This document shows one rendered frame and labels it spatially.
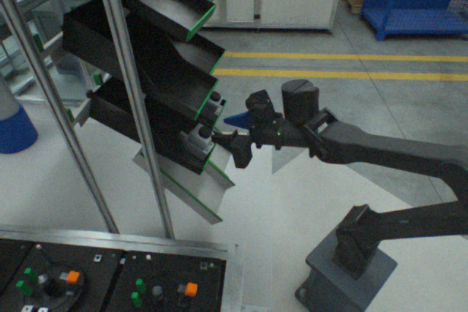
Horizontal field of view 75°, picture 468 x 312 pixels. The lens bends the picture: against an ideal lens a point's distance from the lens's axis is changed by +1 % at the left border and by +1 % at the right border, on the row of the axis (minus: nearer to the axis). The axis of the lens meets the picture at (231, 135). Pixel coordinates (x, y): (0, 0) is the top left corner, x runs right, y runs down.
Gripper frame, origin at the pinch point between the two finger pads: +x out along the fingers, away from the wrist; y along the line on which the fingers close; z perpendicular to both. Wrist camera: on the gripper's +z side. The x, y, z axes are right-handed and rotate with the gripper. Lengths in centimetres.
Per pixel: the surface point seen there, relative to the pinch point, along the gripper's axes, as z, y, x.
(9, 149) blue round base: -17, -2, 102
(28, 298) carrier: -23, 37, 40
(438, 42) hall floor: -135, -419, -95
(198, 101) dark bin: 7.8, 1.4, 5.4
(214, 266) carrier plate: -32.4, 13.7, 6.2
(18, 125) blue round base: -9, -8, 97
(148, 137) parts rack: 4.1, 10.4, 13.7
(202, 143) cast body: -2.7, 2.3, 7.1
